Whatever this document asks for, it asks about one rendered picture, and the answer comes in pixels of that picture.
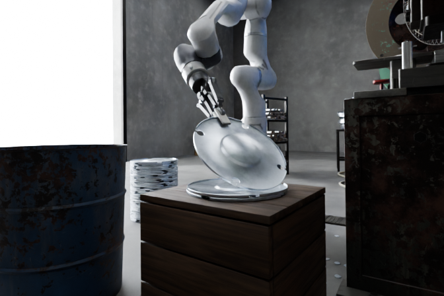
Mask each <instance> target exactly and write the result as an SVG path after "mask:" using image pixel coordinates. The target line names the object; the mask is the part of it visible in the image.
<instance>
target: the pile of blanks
mask: <svg viewBox="0 0 444 296"><path fill-rule="evenodd" d="M129 167H130V185H131V186H130V196H131V197H130V199H131V202H130V203H131V205H130V206H131V209H130V210H131V212H130V217H131V220H132V221H133V222H136V223H140V202H144V201H141V200H140V194H144V193H147V192H153V191H157V190H162V189H166V188H172V187H175V186H178V161H174V162H169V163H131V162H130V166H129Z"/></svg>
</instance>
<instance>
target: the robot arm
mask: <svg viewBox="0 0 444 296"><path fill-rule="evenodd" d="M271 8H272V0H216V1H214V2H213V3H212V4H211V5H210V6H209V8H208V9H207V10H206V11H205V12H204V13H203V15H202V16H201V17H200V18H199V19H198V20H197V21H195V22H194V23H193V24H191V26H190V27H189V29H188V33H187V35H188V38H189V40H190V41H191V43H192V46H191V45H187V44H181V45H179V46H178V47H177V48H176V49H175V52H174V60H175V62H176V65H177V67H178V68H179V70H180V72H181V73H182V76H183V78H184V80H185V82H186V84H187V85H188V86H189V87H191V89H192V90H193V92H194V93H196V94H197V96H198V99H199V100H200V101H199V104H197V107H198V108H200V109H201V110H202V111H203V112H204V114H205V115H206V116H207V117H208V118H212V117H218V118H219V119H220V121H221V123H222V124H223V125H231V122H230V120H229V119H228V117H227V115H226V112H225V110H224V109H223V105H222V103H223V102H224V99H223V96H222V94H221V91H220V90H219V87H218V84H217V79H216V78H215V77H209V74H208V71H207V70H208V69H211V68H213V67H215V66H216V65H217V64H218V63H220V62H221V60H222V57H223V54H222V51H221V46H220V44H219V42H218V39H217V35H216V31H215V24H216V23H217V22H219V23H220V24H222V25H225V26H228V27H229V26H234V25H236V24H238V23H239V21H240V20H244V19H247V20H246V26H245V30H244V55H245V57H246V58H247V59H248V60H249V62H250V65H251V66H250V65H240V66H235V67H234V68H233V70H232V71H231V76H230V79H231V82H232V84H234V86H235V87H236V88H237V90H238V92H239V94H240V96H241V99H242V107H243V118H242V120H241V121H242V122H243V123H244V125H242V127H243V128H244V129H248V127H247V126H246V125H252V126H254V127H256V128H258V129H259V130H260V131H262V132H264V133H265V134H266V135H267V118H266V101H265V100H264V99H263V98H262V97H261V96H260V94H259V92H258V90H259V91H263V90H268V89H272V88H274V87H275V85H276V82H277V77H276V73H275V72H274V70H273V69H272V68H271V66H270V62H269V60H268V57H267V27H266V18H267V17H268V15H269V14H270V11H271Z"/></svg>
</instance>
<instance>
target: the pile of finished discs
mask: <svg viewBox="0 0 444 296"><path fill-rule="evenodd" d="M232 181H233V182H234V184H230V183H228V182H226V181H225V180H221V178H211V179H205V180H199V181H195V182H192V183H189V184H188V185H187V189H186V191H187V193H188V194H189V195H191V196H193V197H195V198H200V199H204V200H206V198H209V199H207V200H213V201H220V202H253V201H261V200H270V199H274V198H278V197H281V196H284V195H285V194H286V193H287V189H288V185H287V184H285V183H283V184H280V185H279V186H276V187H275V188H272V189H270V190H263V191H255V190H247V189H244V188H240V187H238V186H237V184H239V180H238V179H237V178H232ZM276 194H277V195H276Z"/></svg>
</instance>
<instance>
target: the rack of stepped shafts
mask: <svg viewBox="0 0 444 296"><path fill-rule="evenodd" d="M262 98H263V99H264V100H265V99H266V118H267V135H268V137H269V138H270V139H271V140H272V141H276V142H274V143H275V144H281V143H285V156H284V158H285V162H286V169H285V170H286V171H287V173H286V174H289V136H288V97H287V96H286V97H285V98H272V97H265V95H264V94H262ZM268 100H282V101H285V113H279V112H283V109H275V108H272V109H271V108H269V101H268ZM283 116H285V117H283ZM269 122H285V135H280V134H279V133H284V132H283V131H278V130H269ZM282 137H284V138H282Z"/></svg>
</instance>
